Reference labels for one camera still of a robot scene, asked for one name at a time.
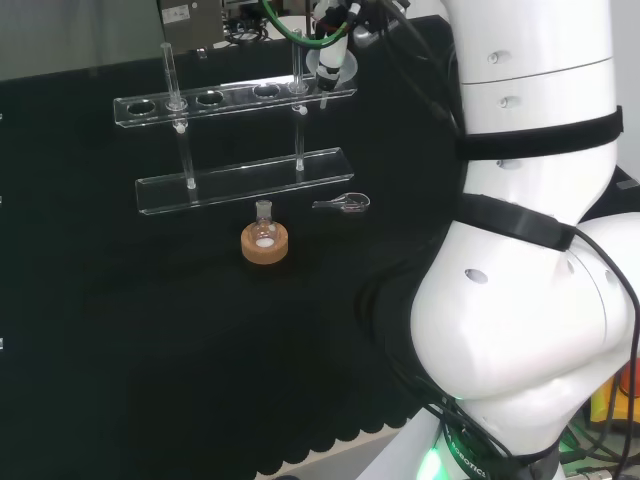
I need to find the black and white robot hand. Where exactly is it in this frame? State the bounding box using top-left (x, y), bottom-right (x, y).
top-left (310, 0), bottom-right (382, 92)

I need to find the translucent white plastic funnel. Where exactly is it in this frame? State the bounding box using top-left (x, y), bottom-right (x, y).
top-left (305, 47), bottom-right (360, 110)

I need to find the clear glass weighing funnel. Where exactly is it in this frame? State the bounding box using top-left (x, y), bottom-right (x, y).
top-left (311, 192), bottom-right (372, 217)

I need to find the clear acrylic funnel stand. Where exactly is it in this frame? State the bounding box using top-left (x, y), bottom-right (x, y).
top-left (112, 42), bottom-right (359, 218)

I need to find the grey metal box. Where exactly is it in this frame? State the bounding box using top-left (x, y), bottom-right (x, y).
top-left (156, 0), bottom-right (224, 53)

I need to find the round-bottom glass flask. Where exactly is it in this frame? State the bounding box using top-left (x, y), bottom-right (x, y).
top-left (251, 199), bottom-right (278, 250)

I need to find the black bench cloth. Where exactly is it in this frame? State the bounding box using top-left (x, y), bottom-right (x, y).
top-left (0, 14), bottom-right (474, 480)

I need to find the yellow stop button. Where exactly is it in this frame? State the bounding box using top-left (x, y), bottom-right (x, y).
top-left (588, 372), bottom-right (640, 442)

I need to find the green cable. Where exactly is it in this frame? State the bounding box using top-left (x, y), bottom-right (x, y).
top-left (261, 0), bottom-right (362, 50)

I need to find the round cork ring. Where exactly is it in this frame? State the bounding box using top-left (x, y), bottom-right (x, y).
top-left (240, 223), bottom-right (291, 264)

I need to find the black cable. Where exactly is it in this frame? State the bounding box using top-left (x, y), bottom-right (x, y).
top-left (569, 227), bottom-right (640, 474)

